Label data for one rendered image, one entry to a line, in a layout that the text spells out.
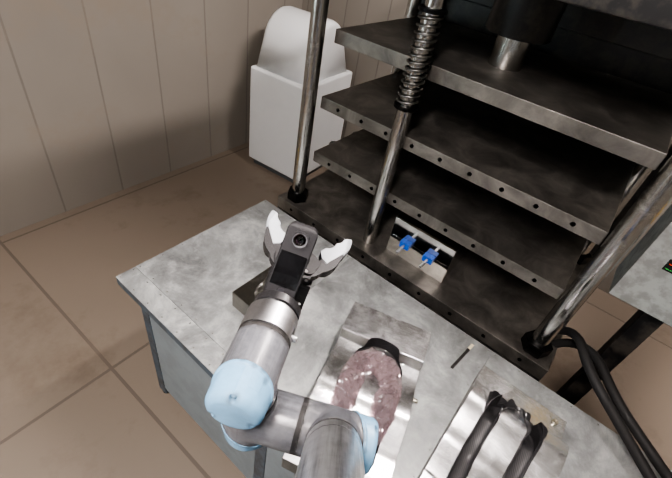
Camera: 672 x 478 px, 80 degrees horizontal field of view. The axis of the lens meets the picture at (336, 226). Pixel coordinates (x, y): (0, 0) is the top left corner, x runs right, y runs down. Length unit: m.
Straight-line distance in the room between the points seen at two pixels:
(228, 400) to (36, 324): 2.16
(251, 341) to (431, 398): 0.90
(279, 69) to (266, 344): 2.77
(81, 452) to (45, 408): 0.28
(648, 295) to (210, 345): 1.34
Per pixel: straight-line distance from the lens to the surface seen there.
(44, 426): 2.27
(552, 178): 1.57
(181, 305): 1.45
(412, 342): 1.30
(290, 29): 3.14
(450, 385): 1.40
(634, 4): 1.16
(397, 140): 1.47
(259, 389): 0.51
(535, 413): 1.41
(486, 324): 1.63
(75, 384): 2.33
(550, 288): 1.54
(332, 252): 0.68
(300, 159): 1.78
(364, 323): 1.29
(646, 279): 1.53
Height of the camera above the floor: 1.91
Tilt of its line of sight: 39 degrees down
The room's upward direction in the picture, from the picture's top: 11 degrees clockwise
